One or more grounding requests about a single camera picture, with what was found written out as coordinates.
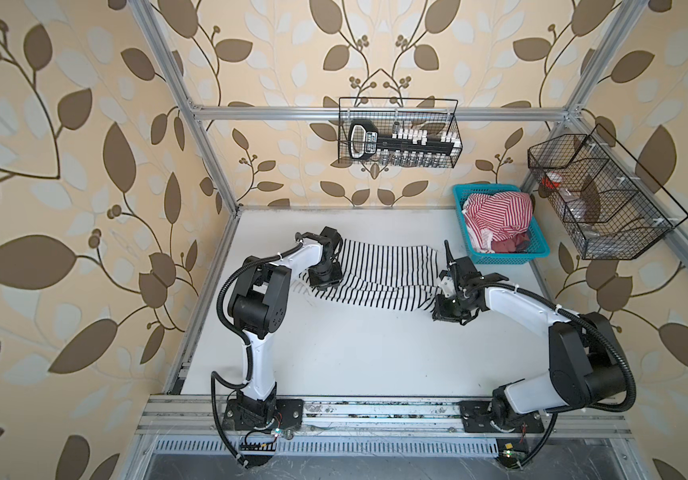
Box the aluminium frame back bar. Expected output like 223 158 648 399
193 105 570 122

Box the right black corrugated cable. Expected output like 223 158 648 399
487 278 638 470

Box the black white handled tool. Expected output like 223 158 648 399
347 119 379 161

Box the black vial rack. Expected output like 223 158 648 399
375 122 463 168

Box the red white striped tank top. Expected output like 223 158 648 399
462 191 533 254

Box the aluminium front rail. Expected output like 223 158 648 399
136 394 633 438

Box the back black wire basket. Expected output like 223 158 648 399
337 96 464 169

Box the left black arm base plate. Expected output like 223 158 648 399
223 397 304 431

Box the black white striped tank top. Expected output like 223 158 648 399
291 239 440 312

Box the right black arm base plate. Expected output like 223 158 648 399
458 400 546 434

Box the right black wire basket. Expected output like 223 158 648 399
528 124 688 261

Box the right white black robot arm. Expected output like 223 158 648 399
432 253 638 432

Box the black wire basket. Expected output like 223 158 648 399
337 96 464 169
528 124 688 261

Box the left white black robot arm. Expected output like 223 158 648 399
211 227 343 431

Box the red capped plastic bottle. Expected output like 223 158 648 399
538 171 572 201

